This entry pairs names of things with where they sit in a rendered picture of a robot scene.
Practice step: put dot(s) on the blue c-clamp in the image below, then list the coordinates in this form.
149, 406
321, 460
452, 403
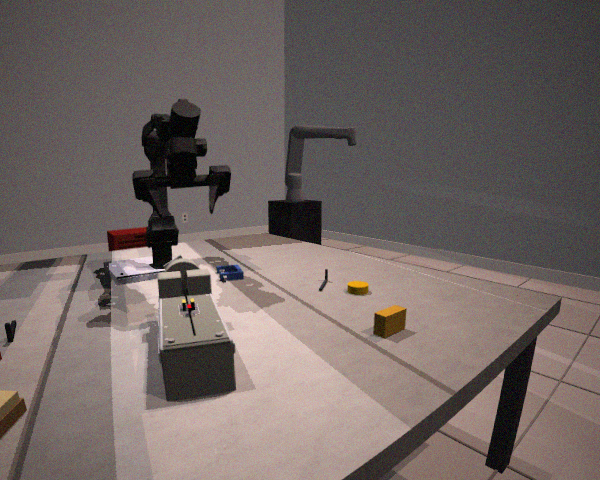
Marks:
230, 273

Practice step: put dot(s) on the short yellow cylinder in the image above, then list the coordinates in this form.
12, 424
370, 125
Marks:
357, 288

